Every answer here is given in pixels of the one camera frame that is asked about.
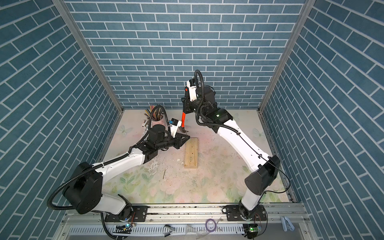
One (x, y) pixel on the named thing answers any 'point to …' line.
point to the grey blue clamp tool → (286, 223)
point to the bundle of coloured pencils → (157, 114)
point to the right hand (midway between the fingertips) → (185, 98)
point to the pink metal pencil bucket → (162, 121)
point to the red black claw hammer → (182, 127)
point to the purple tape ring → (211, 231)
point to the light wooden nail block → (191, 156)
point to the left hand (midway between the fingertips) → (192, 138)
